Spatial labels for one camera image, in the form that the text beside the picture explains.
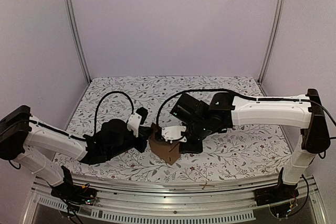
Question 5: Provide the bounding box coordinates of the brown cardboard box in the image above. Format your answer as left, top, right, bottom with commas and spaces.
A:
149, 123, 181, 165

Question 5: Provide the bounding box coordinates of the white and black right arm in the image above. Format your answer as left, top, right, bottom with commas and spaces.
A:
171, 89, 331, 206

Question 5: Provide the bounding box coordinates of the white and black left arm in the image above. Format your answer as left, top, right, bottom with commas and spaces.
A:
1, 105, 153, 205

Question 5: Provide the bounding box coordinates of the floral patterned table mat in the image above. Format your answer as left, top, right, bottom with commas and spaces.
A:
53, 76, 290, 183

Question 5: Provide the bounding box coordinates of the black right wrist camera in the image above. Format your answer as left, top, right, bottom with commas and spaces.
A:
160, 92, 211, 145

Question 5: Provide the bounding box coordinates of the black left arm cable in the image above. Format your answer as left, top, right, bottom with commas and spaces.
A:
93, 91, 136, 135

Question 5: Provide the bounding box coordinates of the aluminium front rail base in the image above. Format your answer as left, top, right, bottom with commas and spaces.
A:
20, 174, 329, 224

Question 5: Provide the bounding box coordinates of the right aluminium frame post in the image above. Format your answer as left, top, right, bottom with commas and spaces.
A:
257, 0, 285, 86

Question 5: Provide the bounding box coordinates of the aluminium frame post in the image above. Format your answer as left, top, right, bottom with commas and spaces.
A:
257, 0, 285, 86
64, 0, 92, 84

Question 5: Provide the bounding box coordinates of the left aluminium frame post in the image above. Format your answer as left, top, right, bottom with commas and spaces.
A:
64, 0, 92, 84

